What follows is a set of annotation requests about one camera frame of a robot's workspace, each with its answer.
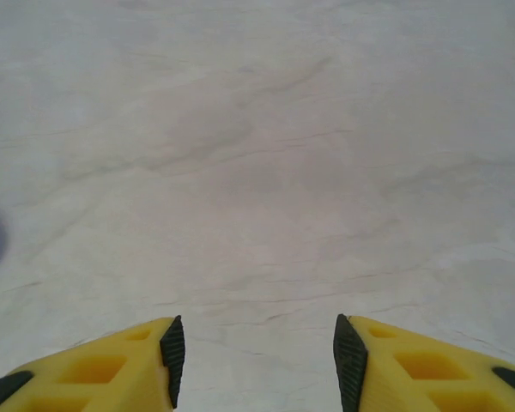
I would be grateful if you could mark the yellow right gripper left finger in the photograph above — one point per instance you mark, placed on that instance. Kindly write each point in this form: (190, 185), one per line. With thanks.
(90, 377)

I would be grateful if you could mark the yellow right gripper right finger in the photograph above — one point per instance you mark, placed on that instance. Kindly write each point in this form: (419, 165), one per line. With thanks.
(425, 377)

